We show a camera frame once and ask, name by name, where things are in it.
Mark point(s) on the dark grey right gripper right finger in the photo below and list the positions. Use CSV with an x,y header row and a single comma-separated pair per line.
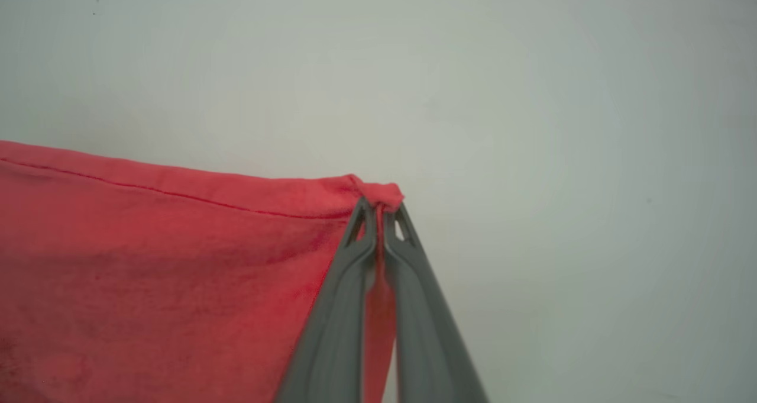
x,y
426,326

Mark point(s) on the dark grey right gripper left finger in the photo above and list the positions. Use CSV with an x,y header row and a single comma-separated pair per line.
x,y
337,320

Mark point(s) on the red white Bulls jersey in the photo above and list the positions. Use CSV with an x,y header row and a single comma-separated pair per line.
x,y
165,284

